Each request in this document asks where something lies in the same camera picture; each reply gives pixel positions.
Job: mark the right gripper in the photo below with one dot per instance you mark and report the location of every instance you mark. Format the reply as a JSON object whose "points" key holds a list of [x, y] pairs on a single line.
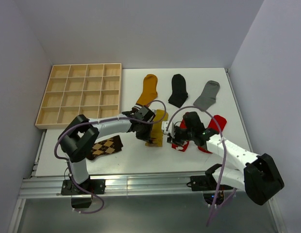
{"points": [[173, 138]]}

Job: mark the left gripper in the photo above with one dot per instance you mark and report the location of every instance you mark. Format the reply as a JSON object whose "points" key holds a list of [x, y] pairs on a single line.
{"points": [[146, 137]]}

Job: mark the yellow bear sock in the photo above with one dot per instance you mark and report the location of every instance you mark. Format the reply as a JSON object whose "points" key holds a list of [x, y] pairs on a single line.
{"points": [[156, 132]]}

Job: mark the red santa sock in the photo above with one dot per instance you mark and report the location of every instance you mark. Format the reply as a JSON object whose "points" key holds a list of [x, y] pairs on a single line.
{"points": [[184, 147], [221, 121]]}

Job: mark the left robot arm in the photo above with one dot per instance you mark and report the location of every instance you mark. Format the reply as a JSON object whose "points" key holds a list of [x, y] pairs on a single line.
{"points": [[77, 140]]}

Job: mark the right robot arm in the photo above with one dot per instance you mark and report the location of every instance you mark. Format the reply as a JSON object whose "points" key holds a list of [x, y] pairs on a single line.
{"points": [[255, 174]]}

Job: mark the mustard striped-cuff sock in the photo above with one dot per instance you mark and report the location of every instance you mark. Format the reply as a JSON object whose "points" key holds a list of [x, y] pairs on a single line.
{"points": [[149, 92]]}

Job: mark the grey sock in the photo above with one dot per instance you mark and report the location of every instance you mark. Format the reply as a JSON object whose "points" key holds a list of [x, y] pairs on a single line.
{"points": [[208, 96]]}

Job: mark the black sock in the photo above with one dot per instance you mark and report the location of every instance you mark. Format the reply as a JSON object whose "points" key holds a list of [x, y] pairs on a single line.
{"points": [[179, 93]]}

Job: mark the brown argyle sock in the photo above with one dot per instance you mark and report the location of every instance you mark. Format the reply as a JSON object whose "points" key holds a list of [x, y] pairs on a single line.
{"points": [[106, 147]]}

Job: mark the wooden compartment tray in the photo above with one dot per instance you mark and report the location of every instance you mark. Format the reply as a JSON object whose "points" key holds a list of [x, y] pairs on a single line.
{"points": [[93, 90]]}

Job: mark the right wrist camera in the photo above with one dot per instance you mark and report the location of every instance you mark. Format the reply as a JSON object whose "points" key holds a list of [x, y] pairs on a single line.
{"points": [[166, 127]]}

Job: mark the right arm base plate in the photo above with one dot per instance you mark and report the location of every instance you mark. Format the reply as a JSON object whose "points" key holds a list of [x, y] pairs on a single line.
{"points": [[202, 183]]}

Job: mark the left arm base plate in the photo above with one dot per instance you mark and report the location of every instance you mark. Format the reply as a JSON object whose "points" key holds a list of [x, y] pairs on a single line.
{"points": [[96, 186]]}

